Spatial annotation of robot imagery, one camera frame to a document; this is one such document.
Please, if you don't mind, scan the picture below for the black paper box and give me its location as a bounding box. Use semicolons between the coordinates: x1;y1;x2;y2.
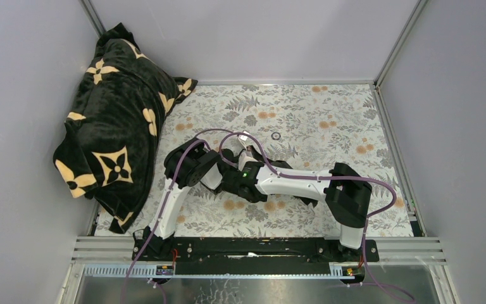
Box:
226;159;320;208

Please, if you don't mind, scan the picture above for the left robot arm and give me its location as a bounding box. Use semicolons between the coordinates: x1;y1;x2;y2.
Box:
146;138;256;260

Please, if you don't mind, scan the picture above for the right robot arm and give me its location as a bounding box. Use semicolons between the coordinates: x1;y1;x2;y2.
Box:
220;161;372;261

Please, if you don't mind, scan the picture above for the floral tablecloth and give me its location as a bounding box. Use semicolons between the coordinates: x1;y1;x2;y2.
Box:
94;82;414;239

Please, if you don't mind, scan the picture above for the black floral blanket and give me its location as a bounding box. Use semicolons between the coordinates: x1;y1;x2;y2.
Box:
53;23;197;234

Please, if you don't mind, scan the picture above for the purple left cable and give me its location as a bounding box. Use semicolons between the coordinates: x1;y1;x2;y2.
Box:
124;128;265;304

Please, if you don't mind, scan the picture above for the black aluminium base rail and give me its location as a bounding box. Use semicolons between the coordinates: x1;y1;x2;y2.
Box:
72;236;447;281

